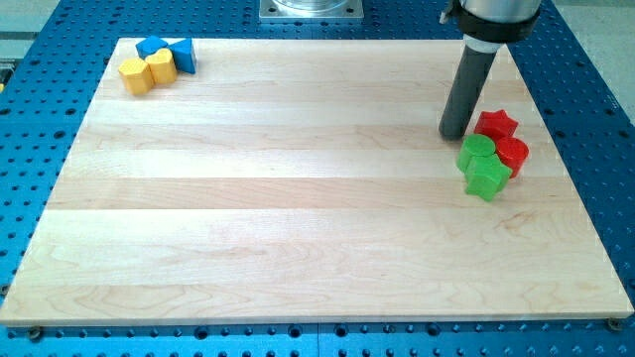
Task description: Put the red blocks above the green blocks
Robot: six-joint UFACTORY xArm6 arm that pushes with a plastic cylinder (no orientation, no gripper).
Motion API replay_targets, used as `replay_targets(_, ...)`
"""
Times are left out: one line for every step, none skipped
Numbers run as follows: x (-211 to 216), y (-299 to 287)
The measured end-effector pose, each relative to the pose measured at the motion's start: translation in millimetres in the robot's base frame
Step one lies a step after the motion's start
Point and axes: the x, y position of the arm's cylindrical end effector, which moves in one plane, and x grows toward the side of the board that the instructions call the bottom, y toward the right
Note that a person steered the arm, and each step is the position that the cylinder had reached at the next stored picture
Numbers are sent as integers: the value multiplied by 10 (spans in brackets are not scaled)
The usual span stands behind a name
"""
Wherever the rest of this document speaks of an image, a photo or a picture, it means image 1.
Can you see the red star block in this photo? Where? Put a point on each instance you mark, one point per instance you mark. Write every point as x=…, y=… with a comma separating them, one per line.
x=495, y=124

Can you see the blue cube block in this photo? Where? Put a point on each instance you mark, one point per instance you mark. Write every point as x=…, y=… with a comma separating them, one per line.
x=149, y=46

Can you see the yellow hexagon block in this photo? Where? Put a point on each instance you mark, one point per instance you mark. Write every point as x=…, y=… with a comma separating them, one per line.
x=136, y=76

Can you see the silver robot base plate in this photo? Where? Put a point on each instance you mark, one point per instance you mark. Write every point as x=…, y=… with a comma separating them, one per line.
x=298, y=10

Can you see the red cylinder block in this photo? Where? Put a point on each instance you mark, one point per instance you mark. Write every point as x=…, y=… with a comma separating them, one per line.
x=512, y=153

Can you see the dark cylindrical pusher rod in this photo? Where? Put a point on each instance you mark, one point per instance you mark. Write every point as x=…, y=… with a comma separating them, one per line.
x=465, y=91

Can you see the green cylinder block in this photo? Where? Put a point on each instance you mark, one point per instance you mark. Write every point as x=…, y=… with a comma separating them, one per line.
x=474, y=145

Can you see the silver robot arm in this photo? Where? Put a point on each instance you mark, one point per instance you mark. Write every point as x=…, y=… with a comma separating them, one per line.
x=488, y=24

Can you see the blue triangle block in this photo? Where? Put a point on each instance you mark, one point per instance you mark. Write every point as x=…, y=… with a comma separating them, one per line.
x=184, y=55

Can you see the yellow heart block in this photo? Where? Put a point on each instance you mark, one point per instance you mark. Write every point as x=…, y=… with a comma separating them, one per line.
x=162, y=66

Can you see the green star block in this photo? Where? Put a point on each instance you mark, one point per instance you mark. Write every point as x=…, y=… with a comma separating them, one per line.
x=486, y=177

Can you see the wooden board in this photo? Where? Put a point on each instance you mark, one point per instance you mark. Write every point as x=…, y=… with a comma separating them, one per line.
x=305, y=181

